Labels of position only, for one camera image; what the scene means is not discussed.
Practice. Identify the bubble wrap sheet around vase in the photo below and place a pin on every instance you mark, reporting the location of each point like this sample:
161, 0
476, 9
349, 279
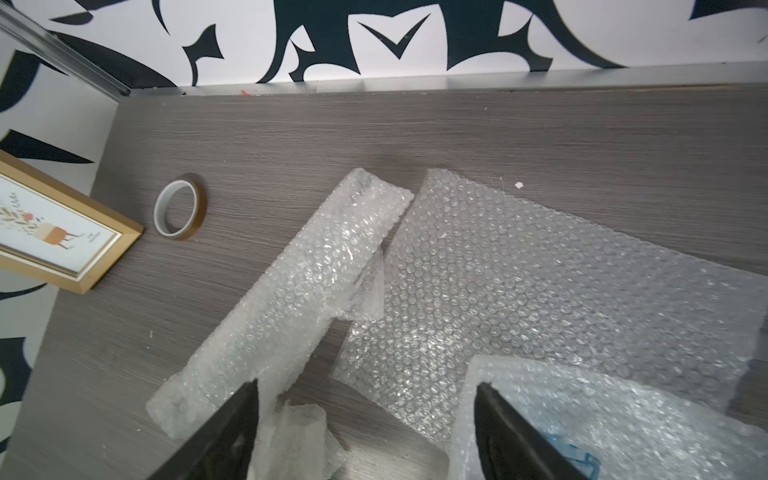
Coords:
474, 271

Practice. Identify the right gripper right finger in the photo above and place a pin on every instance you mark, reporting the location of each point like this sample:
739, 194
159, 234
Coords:
509, 447

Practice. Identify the white vase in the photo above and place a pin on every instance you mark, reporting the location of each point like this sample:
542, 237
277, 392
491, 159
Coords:
295, 443

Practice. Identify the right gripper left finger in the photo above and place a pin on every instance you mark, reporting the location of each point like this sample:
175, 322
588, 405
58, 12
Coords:
222, 447

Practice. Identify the iridescent bubble wrap bundle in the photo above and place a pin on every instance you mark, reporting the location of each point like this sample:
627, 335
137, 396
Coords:
625, 429

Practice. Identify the brown tape roll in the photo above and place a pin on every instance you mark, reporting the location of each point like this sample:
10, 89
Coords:
180, 208

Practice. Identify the purple blue glass vase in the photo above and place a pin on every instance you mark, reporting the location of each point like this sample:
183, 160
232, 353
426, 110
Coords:
586, 463

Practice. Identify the wooden framed picture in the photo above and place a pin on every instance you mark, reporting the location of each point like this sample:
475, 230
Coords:
56, 234

